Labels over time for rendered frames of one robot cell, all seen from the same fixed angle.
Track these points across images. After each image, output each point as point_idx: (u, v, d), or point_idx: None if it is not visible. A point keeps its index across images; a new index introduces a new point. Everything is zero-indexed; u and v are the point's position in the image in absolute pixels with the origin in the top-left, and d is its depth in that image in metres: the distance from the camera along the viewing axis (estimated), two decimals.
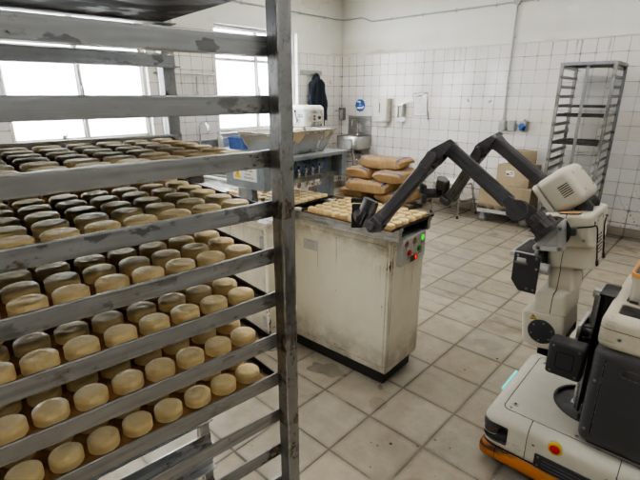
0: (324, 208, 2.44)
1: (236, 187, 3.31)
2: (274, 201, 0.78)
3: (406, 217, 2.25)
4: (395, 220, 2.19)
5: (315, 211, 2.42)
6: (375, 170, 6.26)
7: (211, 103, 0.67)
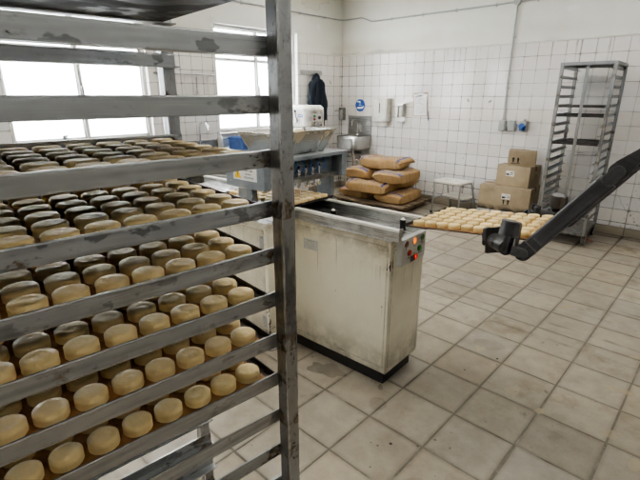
0: (434, 220, 2.01)
1: (236, 187, 3.31)
2: (274, 201, 0.78)
3: None
4: None
5: (425, 225, 1.98)
6: (375, 170, 6.26)
7: (211, 103, 0.67)
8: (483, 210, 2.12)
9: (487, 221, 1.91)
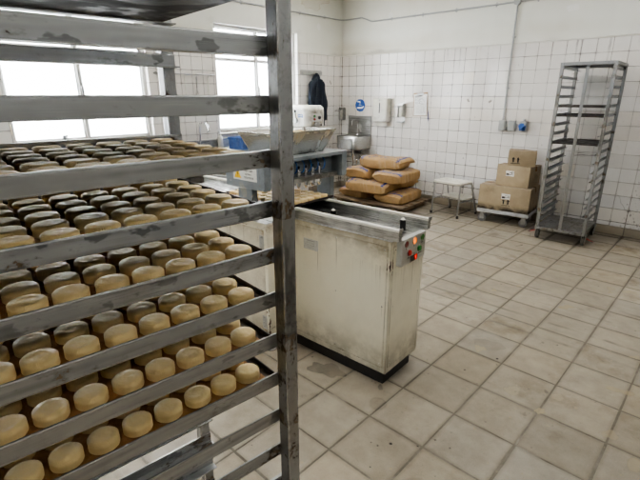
0: None
1: (236, 187, 3.31)
2: (274, 201, 0.78)
3: None
4: None
5: None
6: (375, 170, 6.26)
7: (211, 103, 0.67)
8: None
9: None
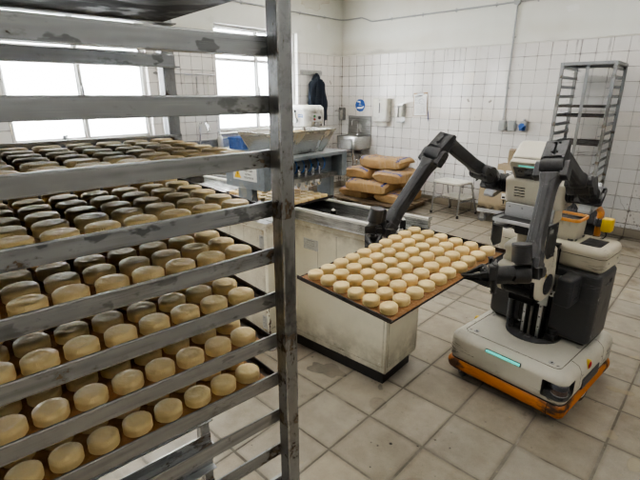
0: (391, 293, 1.27)
1: (236, 187, 3.31)
2: (274, 201, 0.78)
3: (443, 238, 1.63)
4: (465, 244, 1.55)
5: (402, 306, 1.23)
6: (375, 170, 6.26)
7: (211, 103, 0.67)
8: (352, 255, 1.53)
9: (417, 262, 1.45)
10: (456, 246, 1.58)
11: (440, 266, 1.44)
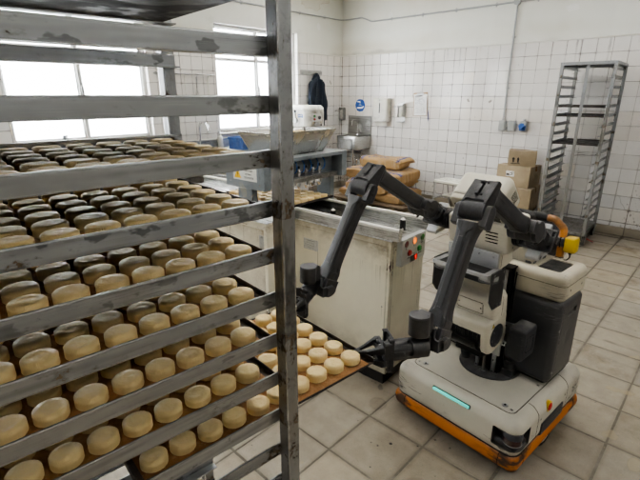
0: None
1: (236, 187, 3.31)
2: (274, 201, 0.78)
3: (305, 331, 1.25)
4: (326, 345, 1.18)
5: (178, 454, 0.83)
6: None
7: (211, 103, 0.67)
8: None
9: None
10: (317, 345, 1.21)
11: None
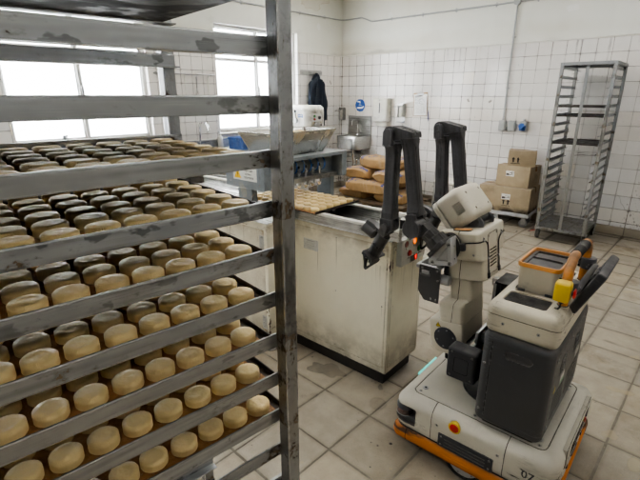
0: None
1: (236, 187, 3.31)
2: (274, 201, 0.78)
3: None
4: None
5: None
6: (375, 170, 6.26)
7: (211, 103, 0.67)
8: None
9: None
10: None
11: None
